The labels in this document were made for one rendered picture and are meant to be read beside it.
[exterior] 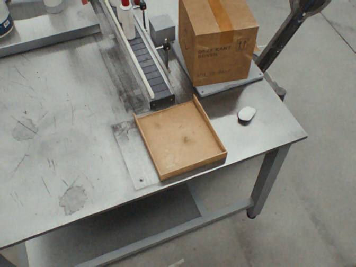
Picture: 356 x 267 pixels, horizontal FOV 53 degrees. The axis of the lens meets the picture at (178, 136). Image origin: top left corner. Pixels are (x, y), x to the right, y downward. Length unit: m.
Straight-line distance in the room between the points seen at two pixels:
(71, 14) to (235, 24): 0.86
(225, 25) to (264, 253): 1.25
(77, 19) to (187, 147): 0.87
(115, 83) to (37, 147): 0.42
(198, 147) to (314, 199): 1.12
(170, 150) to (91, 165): 0.29
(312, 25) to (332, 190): 1.58
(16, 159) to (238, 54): 0.93
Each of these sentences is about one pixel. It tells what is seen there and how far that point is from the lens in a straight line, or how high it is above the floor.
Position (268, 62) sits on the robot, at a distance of 2.19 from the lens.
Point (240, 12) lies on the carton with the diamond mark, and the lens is 1.46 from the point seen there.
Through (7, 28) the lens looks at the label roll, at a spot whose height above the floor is 0.90.
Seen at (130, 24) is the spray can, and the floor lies 0.96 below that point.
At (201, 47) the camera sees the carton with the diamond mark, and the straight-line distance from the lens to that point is 1.38.
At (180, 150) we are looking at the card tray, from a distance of 1.34.
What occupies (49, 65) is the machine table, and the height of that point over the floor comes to 0.83.
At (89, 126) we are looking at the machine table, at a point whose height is 0.83.
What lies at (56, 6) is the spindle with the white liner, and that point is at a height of 0.91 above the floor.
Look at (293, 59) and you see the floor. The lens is 3.04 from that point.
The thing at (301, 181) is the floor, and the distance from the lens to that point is 2.35.
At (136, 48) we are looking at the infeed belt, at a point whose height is 0.88.
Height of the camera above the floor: 1.96
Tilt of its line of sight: 55 degrees down
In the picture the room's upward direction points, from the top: straight up
